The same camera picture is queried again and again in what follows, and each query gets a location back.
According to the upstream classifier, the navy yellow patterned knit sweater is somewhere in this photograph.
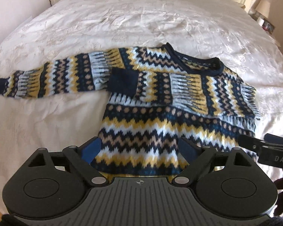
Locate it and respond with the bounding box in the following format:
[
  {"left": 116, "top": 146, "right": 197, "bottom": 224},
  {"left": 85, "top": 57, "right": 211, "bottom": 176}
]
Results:
[{"left": 0, "top": 42, "right": 262, "bottom": 177}]

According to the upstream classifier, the table lamp with cream shade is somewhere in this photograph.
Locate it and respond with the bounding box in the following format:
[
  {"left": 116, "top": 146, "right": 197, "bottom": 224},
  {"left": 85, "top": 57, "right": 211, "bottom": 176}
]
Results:
[{"left": 254, "top": 0, "right": 271, "bottom": 20}]

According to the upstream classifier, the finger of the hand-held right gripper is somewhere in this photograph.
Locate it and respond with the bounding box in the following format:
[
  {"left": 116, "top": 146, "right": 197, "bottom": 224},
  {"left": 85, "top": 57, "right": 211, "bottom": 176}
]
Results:
[
  {"left": 264, "top": 133, "right": 283, "bottom": 146},
  {"left": 238, "top": 134, "right": 266, "bottom": 151}
]

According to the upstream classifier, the bed with cream embroidered bedspread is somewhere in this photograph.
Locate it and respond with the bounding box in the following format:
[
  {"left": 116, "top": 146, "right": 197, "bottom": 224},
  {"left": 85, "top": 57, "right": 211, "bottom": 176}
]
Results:
[{"left": 0, "top": 0, "right": 283, "bottom": 217}]

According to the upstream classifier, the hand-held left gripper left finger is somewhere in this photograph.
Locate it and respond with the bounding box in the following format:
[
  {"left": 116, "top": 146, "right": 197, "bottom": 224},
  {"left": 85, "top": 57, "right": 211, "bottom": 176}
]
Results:
[{"left": 28, "top": 137, "right": 108, "bottom": 186}]

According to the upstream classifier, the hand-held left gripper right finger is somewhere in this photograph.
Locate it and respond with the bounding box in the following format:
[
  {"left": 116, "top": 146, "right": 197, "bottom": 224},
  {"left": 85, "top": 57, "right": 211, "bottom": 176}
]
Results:
[{"left": 174, "top": 137, "right": 251, "bottom": 186}]

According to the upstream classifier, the wooden bedside table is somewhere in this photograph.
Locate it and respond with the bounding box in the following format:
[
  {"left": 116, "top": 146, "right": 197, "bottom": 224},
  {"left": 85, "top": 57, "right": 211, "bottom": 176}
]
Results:
[{"left": 248, "top": 7, "right": 281, "bottom": 46}]

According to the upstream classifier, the dark picture frame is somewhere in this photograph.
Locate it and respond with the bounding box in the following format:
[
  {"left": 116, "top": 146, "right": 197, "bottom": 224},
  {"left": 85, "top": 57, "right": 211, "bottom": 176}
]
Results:
[{"left": 264, "top": 22, "right": 275, "bottom": 35}]

